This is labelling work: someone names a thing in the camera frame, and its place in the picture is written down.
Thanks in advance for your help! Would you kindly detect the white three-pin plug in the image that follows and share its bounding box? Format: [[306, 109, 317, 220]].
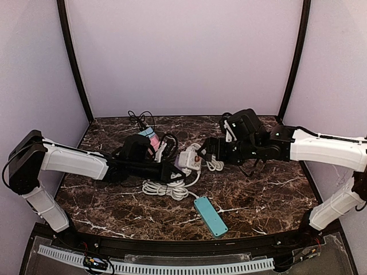
[[185, 143, 201, 155]]

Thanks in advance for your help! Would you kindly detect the white cube socket adapter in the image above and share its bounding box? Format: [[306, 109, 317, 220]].
[[178, 151, 201, 171]]

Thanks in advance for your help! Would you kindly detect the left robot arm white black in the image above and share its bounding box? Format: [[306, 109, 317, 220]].
[[2, 130, 186, 233]]

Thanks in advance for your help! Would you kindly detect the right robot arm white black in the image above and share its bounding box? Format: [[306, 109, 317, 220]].
[[198, 125, 366, 232]]

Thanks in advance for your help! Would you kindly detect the purple power strip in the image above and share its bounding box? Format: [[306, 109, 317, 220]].
[[174, 158, 181, 169]]

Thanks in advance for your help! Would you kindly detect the pink power strip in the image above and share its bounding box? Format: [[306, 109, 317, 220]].
[[149, 132, 160, 152]]

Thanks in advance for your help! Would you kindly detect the small teal adapter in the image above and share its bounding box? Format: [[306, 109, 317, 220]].
[[138, 127, 155, 139]]

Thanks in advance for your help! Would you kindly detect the teal power strip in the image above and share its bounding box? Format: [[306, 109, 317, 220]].
[[194, 197, 228, 238]]

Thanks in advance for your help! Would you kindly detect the small circuit board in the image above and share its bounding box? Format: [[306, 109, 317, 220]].
[[83, 257, 108, 270]]

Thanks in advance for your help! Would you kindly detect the white coiled cable bundle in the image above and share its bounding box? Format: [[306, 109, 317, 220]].
[[142, 168, 201, 201]]

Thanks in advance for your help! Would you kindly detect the black cable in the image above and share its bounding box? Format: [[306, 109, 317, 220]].
[[127, 111, 155, 129]]

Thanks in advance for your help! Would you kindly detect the white slotted cable duct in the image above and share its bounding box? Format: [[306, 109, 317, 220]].
[[37, 245, 274, 274]]

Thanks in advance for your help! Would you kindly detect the right black frame post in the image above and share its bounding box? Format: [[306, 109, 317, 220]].
[[276, 0, 311, 124]]

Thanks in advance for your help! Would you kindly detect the black frame post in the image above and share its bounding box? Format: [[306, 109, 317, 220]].
[[276, 0, 311, 124], [56, 0, 94, 124]]

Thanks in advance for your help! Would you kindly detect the left black frame post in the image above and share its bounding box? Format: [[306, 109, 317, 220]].
[[56, 0, 94, 124]]

